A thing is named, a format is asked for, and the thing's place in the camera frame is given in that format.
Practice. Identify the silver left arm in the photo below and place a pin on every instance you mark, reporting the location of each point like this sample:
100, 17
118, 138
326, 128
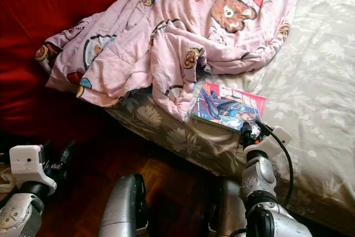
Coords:
19, 220

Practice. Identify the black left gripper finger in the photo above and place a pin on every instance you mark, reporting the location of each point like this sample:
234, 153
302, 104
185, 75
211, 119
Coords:
68, 152

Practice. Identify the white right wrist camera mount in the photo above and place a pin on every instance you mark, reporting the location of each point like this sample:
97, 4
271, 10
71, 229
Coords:
277, 140

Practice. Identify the pink cartoon bear blanket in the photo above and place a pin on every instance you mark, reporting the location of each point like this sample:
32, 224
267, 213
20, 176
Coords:
172, 37

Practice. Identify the beige floral bed sheet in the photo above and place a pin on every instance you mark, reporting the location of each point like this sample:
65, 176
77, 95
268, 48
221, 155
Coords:
310, 81

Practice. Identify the silver right arm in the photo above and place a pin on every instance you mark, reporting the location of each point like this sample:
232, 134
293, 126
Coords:
258, 178

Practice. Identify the large red pillow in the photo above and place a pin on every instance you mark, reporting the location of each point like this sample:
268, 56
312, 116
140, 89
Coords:
44, 37

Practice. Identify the colourful comic book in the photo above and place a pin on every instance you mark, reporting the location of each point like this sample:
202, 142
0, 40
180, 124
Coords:
224, 106

